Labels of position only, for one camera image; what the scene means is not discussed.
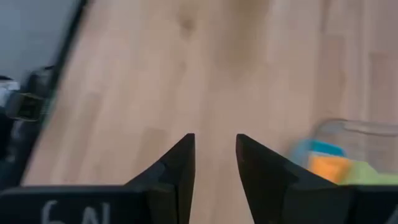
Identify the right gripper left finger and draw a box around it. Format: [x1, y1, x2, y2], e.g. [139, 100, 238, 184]
[0, 133, 196, 224]

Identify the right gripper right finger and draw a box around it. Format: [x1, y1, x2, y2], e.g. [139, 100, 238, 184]
[235, 133, 398, 224]

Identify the orange microfiber towel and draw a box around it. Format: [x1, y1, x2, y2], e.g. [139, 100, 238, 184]
[307, 154, 354, 184]

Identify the blue microfiber towel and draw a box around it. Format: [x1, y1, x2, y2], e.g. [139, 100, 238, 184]
[290, 139, 348, 169]

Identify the green microfiber towel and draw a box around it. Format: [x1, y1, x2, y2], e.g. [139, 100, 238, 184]
[340, 160, 398, 187]

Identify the clear plastic bin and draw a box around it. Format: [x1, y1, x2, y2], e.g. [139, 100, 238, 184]
[289, 118, 398, 187]

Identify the silver metal bracket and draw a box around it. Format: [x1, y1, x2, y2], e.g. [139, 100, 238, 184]
[0, 67, 55, 122]

